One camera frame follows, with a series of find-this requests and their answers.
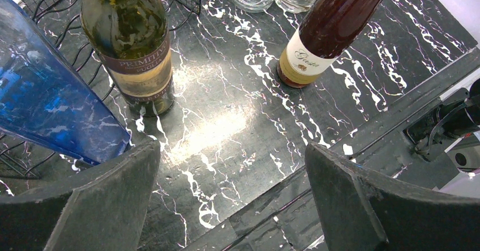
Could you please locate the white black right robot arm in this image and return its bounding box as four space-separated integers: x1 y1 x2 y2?
404 79 479 162

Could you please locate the blue square glass bottle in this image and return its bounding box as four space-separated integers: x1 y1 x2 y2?
1 0 130 165

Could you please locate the dark bottle gold foil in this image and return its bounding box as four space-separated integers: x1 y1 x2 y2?
277 0 382 88

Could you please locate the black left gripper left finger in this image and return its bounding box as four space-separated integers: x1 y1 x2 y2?
1 141 161 250

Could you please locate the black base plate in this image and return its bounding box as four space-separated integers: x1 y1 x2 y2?
188 48 479 250

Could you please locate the red black wine rack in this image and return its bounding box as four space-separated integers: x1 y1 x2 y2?
0 0 203 181

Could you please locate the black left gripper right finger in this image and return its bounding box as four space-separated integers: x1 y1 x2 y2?
305 144 479 250

